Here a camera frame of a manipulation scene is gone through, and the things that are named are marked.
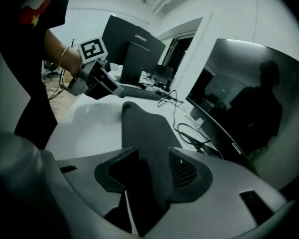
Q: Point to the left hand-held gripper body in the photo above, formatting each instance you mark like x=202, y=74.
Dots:
x=93, y=48

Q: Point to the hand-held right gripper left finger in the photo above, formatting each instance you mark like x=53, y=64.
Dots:
x=84, y=190

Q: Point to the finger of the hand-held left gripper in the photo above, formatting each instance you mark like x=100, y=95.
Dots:
x=109, y=81
x=97, y=92

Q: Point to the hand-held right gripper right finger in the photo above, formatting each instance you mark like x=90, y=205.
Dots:
x=226, y=203

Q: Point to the pink desk mat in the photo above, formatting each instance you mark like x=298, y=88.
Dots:
x=149, y=133

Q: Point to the person's left forearm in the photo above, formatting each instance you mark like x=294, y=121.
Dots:
x=57, y=51

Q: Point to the black keyboard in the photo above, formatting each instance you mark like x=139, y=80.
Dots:
x=142, y=91

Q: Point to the black flat monitor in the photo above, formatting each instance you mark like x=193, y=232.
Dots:
x=129, y=41

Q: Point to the black office chair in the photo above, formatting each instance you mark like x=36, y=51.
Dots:
x=49, y=70

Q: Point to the person's black printed shirt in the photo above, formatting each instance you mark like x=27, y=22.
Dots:
x=35, y=113

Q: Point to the black curved monitor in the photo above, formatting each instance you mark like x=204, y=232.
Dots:
x=251, y=96

